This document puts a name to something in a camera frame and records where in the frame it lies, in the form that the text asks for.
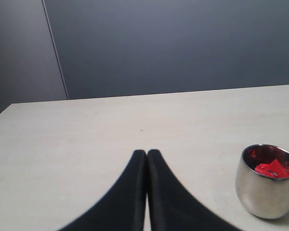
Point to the candies inside cup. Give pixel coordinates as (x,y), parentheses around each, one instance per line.
(269,161)

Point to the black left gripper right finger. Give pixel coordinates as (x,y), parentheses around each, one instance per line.
(171,206)

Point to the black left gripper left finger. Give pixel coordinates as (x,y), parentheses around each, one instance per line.
(122,208)

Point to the stainless steel cup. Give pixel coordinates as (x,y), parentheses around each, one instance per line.
(262,196)

